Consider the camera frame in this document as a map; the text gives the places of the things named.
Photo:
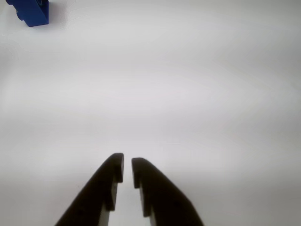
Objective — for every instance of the blue lego brick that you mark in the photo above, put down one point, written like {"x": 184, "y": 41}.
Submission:
{"x": 33, "y": 13}

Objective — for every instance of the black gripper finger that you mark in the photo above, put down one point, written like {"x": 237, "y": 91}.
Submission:
{"x": 164, "y": 200}
{"x": 98, "y": 193}

